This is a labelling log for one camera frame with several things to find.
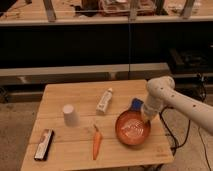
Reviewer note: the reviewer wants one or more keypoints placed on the white paper cup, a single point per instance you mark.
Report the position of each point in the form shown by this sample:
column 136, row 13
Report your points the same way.
column 70, row 115

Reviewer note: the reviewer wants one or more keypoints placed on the black box on shelf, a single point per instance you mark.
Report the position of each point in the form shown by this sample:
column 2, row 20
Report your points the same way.
column 183, row 61

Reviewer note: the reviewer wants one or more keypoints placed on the long metal shelf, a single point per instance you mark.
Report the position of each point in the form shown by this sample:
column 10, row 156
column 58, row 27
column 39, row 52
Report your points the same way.
column 74, row 12

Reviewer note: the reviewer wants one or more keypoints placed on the wooden table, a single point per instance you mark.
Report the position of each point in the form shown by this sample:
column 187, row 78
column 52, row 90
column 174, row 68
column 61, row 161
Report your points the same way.
column 72, row 146

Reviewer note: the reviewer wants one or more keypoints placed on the clear plastic container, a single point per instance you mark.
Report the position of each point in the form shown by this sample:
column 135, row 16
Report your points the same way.
column 112, row 7

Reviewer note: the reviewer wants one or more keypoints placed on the orange carrot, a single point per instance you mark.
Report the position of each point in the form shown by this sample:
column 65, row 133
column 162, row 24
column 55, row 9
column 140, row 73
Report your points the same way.
column 96, row 142

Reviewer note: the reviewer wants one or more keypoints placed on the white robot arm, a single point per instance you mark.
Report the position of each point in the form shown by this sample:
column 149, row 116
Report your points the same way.
column 161, row 91

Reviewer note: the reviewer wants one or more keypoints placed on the white plastic bottle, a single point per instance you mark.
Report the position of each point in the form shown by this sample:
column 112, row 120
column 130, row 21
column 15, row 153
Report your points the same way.
column 104, row 101

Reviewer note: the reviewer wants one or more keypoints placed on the beige end effector tool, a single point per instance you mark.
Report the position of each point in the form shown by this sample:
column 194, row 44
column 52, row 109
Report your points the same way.
column 145, row 118

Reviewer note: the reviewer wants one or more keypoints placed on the blue sponge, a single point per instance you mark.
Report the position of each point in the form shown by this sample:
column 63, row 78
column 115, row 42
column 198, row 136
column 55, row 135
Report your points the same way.
column 136, row 104

